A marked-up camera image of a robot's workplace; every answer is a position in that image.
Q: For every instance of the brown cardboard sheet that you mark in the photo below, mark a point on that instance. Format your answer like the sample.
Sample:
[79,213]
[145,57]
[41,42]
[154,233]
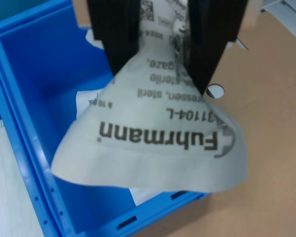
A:
[261,148]

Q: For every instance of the blue bin with gauze packets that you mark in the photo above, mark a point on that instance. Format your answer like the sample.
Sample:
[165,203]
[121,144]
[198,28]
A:
[39,74]

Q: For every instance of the white printed gauze packet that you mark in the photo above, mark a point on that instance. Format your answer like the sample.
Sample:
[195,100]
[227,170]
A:
[82,103]
[150,148]

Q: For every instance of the pale green surgical mask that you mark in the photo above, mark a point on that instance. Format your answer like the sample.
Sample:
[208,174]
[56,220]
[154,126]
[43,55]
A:
[5,185]

